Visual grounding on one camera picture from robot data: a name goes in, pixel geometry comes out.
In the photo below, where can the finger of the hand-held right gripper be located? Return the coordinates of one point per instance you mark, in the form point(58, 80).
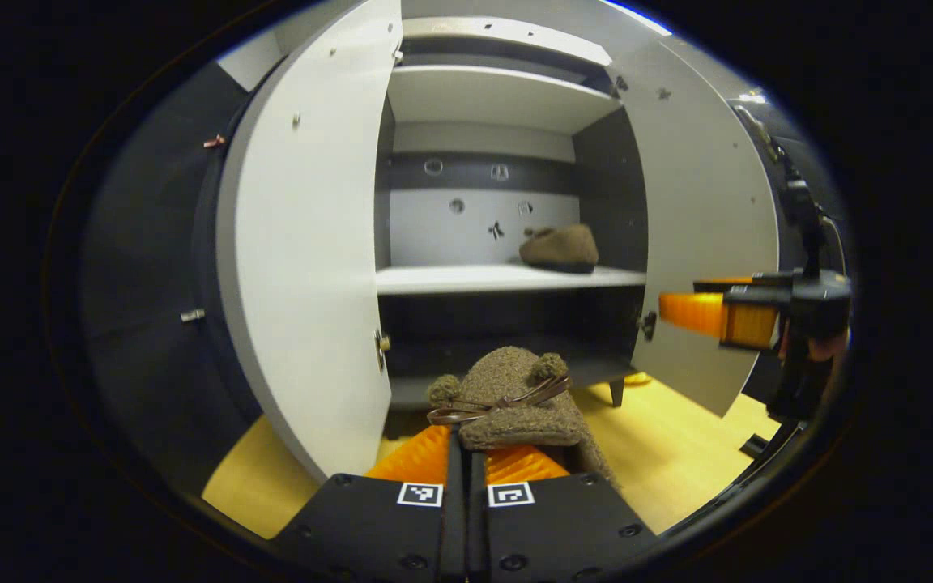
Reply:
point(746, 324)
point(770, 279)

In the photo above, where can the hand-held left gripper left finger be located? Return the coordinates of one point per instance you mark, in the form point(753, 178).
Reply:
point(369, 526)

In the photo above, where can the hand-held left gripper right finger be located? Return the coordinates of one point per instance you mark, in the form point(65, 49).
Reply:
point(564, 526)

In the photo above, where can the white cabinet door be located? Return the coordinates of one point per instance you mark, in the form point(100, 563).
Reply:
point(296, 283)
point(701, 243)

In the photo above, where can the brown fuzzy shoe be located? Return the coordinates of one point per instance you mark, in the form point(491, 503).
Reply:
point(564, 247)
point(515, 405)

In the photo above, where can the white and grey shoe cabinet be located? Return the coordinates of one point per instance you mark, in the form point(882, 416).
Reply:
point(483, 97)

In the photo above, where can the yellow plush toy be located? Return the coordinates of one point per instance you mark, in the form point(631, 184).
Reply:
point(637, 378)

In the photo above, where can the small ceiling light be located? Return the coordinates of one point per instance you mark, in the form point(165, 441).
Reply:
point(752, 97)

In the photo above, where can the silver cloth clip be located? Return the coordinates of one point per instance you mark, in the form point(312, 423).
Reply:
point(192, 315)

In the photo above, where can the copper cloth clip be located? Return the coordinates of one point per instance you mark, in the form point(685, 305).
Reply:
point(214, 142)

